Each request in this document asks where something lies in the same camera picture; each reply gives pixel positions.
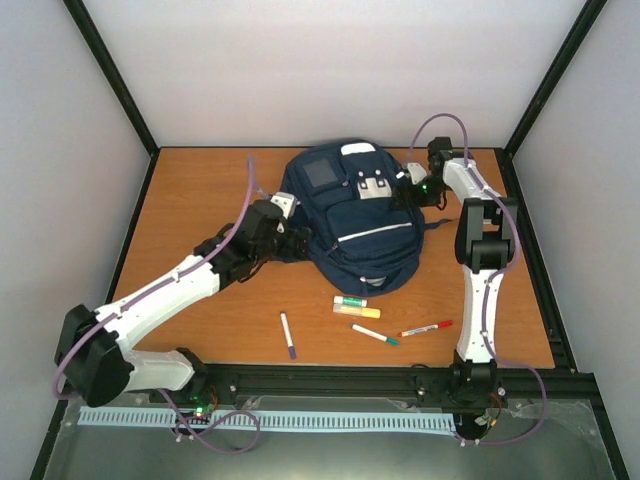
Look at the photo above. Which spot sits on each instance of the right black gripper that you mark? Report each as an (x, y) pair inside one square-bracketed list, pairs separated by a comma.
[(397, 193)]

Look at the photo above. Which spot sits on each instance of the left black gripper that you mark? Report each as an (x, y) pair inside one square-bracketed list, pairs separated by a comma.
[(290, 251)]

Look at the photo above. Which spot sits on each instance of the navy blue backpack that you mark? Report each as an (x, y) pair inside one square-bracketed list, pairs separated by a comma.
[(359, 242)]

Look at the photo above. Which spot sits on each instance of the purple cap marker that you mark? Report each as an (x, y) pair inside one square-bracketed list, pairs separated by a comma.
[(288, 335)]

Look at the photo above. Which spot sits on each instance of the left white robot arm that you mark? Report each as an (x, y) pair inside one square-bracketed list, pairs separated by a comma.
[(96, 349)]

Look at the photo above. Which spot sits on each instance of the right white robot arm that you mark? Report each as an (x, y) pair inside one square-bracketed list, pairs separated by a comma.
[(484, 246)]

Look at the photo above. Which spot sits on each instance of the green white glue stick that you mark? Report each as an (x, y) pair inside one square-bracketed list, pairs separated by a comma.
[(350, 301)]

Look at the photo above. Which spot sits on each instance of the yellow highlighter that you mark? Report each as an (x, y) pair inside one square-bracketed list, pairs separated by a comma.
[(358, 311)]

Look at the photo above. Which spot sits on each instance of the red cap marker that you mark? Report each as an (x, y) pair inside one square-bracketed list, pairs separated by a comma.
[(424, 329)]

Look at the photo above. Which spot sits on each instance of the teal cap marker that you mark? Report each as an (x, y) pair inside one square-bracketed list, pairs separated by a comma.
[(374, 334)]

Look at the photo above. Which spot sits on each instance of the small circuit board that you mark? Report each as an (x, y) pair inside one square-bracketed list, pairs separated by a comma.
[(203, 405)]

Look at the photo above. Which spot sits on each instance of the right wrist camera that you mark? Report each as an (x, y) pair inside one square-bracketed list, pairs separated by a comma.
[(413, 172)]

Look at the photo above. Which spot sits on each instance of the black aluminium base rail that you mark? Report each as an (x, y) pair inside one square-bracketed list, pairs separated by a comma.
[(418, 385)]

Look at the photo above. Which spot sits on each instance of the left black frame post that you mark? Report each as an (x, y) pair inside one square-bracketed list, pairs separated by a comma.
[(102, 55)]

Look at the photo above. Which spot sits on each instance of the black frame post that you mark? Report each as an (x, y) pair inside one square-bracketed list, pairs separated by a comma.
[(102, 55), (585, 20)]

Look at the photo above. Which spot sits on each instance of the light blue cable duct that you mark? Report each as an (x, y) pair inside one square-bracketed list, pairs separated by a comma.
[(272, 421)]

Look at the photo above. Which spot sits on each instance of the right black frame post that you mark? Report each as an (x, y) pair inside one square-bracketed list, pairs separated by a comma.
[(585, 20)]

